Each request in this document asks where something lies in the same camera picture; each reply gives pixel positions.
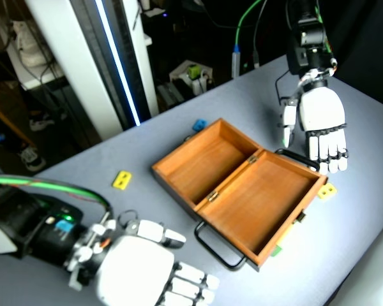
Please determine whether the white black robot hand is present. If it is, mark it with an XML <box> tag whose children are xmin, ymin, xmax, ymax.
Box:
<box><xmin>94</xmin><ymin>219</ymin><xmax>220</xmax><ymax>306</ymax></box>
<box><xmin>276</xmin><ymin>83</ymin><xmax>350</xmax><ymax>175</ymax></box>

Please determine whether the wooden box with black handles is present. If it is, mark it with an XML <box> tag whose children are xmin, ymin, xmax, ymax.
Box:
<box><xmin>151</xmin><ymin>117</ymin><xmax>329</xmax><ymax>272</ymax></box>

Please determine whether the black cloth backdrop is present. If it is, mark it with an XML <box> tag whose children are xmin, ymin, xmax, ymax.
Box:
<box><xmin>319</xmin><ymin>0</ymin><xmax>383</xmax><ymax>112</ymax></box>

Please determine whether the yellow two-hole block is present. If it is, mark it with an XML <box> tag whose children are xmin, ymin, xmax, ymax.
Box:
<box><xmin>317</xmin><ymin>183</ymin><xmax>338</xmax><ymax>200</ymax></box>
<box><xmin>111</xmin><ymin>170</ymin><xmax>133</xmax><ymax>191</ymax></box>

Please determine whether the large green cube block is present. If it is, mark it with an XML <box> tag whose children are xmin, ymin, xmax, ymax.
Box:
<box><xmin>270</xmin><ymin>222</ymin><xmax>295</xmax><ymax>258</ymax></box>

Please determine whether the white black sneaker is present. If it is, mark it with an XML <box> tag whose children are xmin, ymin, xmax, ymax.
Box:
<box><xmin>29</xmin><ymin>117</ymin><xmax>56</xmax><ymax>133</ymax></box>
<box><xmin>19</xmin><ymin>146</ymin><xmax>48</xmax><ymax>171</ymax></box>

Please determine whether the grey table cloth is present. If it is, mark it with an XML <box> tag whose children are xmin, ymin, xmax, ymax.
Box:
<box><xmin>0</xmin><ymin>54</ymin><xmax>383</xmax><ymax>306</ymax></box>

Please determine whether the white column with blue light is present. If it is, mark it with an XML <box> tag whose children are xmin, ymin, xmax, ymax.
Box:
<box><xmin>24</xmin><ymin>0</ymin><xmax>160</xmax><ymax>141</ymax></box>

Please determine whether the white cloth bundle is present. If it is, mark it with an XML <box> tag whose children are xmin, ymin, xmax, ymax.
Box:
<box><xmin>6</xmin><ymin>20</ymin><xmax>57</xmax><ymax>68</ymax></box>

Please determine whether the black cable with plug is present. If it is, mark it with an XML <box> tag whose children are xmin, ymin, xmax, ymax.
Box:
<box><xmin>252</xmin><ymin>0</ymin><xmax>269</xmax><ymax>68</ymax></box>

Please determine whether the green cable with grey plug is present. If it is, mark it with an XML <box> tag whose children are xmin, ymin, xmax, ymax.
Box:
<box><xmin>231</xmin><ymin>0</ymin><xmax>264</xmax><ymax>80</ymax></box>

